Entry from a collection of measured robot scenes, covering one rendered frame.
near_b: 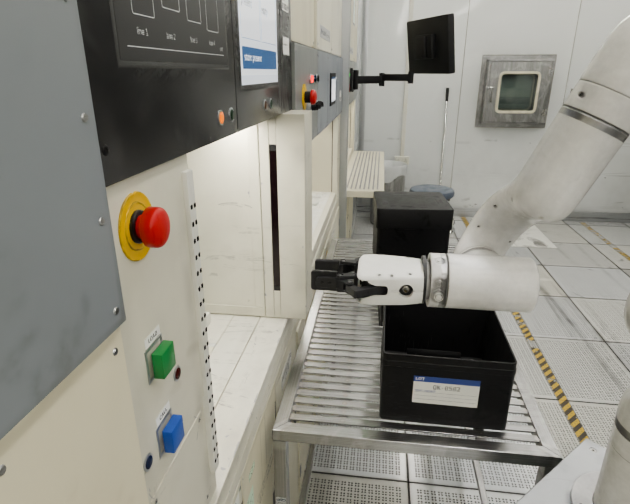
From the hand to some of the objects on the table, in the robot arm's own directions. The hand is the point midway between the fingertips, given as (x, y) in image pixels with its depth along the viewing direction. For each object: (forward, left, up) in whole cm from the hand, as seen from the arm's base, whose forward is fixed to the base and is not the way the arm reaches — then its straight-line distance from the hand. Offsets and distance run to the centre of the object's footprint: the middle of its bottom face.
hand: (325, 274), depth 76 cm
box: (+70, -99, -43) cm, 129 cm away
